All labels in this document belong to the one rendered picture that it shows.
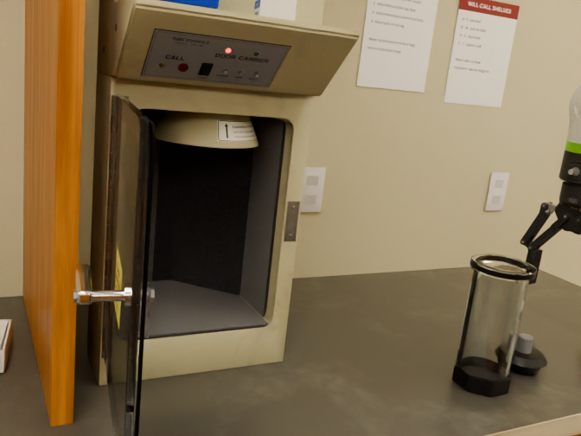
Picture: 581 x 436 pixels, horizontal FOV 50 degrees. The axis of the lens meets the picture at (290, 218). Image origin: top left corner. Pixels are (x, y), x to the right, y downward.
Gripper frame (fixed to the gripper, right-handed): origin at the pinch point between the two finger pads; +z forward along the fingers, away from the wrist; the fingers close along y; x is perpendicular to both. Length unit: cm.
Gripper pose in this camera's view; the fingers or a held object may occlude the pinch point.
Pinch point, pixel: (560, 286)
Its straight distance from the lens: 131.6
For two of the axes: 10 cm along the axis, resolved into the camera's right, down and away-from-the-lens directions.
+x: 7.8, -0.7, 6.2
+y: 6.2, 2.6, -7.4
